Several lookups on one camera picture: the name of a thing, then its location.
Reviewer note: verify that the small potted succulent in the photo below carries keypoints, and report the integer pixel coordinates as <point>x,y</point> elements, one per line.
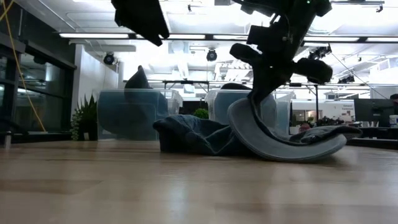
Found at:
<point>85,121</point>

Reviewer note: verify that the black round ceiling spotlight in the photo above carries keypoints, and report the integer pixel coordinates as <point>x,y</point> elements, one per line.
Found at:
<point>109,59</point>
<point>211,55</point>

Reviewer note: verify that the grey-blue baseball cap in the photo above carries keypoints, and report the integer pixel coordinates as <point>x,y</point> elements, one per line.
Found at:
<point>280,149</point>

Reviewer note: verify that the black spotlight cluster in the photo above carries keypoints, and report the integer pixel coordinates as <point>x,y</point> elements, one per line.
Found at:
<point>318,53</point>
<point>345,79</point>

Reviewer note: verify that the dark teal baseball cap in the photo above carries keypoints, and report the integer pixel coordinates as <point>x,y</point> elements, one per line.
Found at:
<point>118,115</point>

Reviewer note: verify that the green background plant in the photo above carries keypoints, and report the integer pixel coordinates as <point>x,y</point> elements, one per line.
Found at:
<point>201,113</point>

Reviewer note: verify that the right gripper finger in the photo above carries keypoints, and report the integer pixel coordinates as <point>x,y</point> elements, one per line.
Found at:
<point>278,79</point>
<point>261,82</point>

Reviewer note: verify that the black computer monitor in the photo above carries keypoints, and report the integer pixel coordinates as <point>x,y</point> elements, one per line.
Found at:
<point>373,112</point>

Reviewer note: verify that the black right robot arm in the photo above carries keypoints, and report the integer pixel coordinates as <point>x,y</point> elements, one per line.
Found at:
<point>298,15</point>

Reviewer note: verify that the dark background plant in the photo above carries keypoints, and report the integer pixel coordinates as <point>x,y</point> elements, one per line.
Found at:
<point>326,122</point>

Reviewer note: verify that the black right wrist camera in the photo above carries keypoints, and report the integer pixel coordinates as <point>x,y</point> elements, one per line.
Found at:
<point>261,35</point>

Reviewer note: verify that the long ceiling light strip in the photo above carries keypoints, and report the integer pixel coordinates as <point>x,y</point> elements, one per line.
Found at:
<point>186,36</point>
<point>332,39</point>
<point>230,37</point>
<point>93,35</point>
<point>382,40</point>

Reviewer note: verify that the small metal post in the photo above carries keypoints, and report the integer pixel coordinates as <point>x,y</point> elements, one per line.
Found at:
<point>7,140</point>

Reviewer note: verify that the white cup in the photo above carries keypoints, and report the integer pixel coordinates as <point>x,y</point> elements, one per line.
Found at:
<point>393,120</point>

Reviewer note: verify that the blue denim baseball cap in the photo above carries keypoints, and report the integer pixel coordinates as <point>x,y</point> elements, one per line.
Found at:
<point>138,81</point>

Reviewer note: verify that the clear plastic bin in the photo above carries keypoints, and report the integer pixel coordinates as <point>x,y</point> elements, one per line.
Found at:
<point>174,102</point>
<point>284,112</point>

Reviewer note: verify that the black background gantry frame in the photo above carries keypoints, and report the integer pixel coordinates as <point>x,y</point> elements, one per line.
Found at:
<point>186,82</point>

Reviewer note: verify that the dark blue baseball cap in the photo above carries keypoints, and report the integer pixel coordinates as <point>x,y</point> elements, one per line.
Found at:
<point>192,133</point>

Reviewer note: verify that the pink background object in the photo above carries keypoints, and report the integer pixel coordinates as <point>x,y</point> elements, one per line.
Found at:
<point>304,127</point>

